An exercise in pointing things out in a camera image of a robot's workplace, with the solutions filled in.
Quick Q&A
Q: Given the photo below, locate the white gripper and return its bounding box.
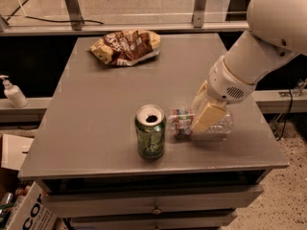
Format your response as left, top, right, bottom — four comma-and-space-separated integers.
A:
191, 56, 256, 132

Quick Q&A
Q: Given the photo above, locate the clear plastic water bottle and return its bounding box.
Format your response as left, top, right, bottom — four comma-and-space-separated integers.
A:
166, 109, 234, 140

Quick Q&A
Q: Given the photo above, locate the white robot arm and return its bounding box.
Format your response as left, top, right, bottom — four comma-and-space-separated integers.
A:
191, 0, 307, 132

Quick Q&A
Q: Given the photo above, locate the green soda can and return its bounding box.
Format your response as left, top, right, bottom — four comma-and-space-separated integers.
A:
134, 104, 166, 159

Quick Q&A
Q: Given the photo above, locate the white pump dispenser bottle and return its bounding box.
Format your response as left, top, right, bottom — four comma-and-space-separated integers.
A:
0, 75, 28, 108

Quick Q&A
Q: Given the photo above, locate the brown chip bag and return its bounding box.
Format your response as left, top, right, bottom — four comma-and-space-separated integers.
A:
89, 30, 161, 66

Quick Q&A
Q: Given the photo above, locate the top drawer knob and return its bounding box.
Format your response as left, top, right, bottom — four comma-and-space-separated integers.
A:
152, 204, 162, 215

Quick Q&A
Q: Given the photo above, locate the grey drawer cabinet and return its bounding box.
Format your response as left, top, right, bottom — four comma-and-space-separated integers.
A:
19, 34, 288, 230

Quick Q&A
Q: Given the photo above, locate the white cardboard box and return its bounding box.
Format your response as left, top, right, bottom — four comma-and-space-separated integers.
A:
1, 134, 58, 230

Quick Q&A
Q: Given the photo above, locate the black hanging cable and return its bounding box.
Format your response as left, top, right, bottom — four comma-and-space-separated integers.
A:
275, 88, 295, 142

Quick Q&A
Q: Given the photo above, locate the metal railing frame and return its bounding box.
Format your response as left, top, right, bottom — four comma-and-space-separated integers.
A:
0, 0, 248, 36

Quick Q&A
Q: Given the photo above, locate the black floor cable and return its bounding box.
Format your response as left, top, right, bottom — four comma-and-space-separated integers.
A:
5, 0, 105, 26

